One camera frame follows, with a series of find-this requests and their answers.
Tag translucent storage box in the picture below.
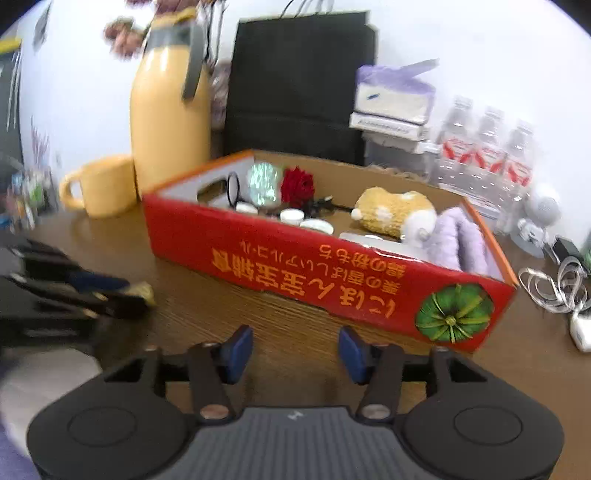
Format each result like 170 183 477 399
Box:
365 131 440 175

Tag red artificial rose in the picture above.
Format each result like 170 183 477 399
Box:
280 166 317 208

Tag black paper bag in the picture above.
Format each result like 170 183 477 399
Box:
225 0 379 165

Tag purple tissue pack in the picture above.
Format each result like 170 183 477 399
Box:
355 59 439 125

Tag yellow plush toy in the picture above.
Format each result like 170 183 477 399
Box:
351 187 437 241

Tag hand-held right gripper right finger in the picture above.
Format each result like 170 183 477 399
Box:
338 325 488 425

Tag rolling storage cart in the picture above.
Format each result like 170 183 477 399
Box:
0 157 62 232

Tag white robot toy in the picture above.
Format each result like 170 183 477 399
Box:
510 184 563 257

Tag wall poster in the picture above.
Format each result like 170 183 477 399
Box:
32 2 53 47

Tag purple towel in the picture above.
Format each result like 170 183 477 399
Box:
427 207 490 274

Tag flat white box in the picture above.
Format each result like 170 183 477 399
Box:
348 112 430 142

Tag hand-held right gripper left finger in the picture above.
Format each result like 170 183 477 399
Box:
104 324 254 425

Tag clear water bottle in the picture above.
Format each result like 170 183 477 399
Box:
471 107 507 195
436 97 476 186
499 120 537 219

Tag black charger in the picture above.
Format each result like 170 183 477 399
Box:
545 236 585 265

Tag coiled white cable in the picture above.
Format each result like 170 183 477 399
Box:
518 256 590 315

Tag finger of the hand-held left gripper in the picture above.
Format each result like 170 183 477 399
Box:
11 239 132 291
0 274 155 320

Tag dark board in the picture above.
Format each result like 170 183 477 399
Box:
0 37 25 163

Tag yellow thermos jug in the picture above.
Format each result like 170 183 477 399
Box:
129 7 214 199

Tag red cardboard box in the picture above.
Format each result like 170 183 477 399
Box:
142 148 519 354

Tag purple flower wall sticker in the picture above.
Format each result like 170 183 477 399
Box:
30 117 52 163

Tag small yellow object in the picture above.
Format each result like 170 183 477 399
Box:
131 283 156 306

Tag iridescent glitter ball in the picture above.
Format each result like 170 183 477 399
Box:
247 161 283 206

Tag dried pink flowers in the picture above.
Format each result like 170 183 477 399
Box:
104 0 232 61

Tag yellow mug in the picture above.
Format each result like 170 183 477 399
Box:
59 155 139 218

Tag white round tin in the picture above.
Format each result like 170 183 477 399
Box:
300 218 334 235

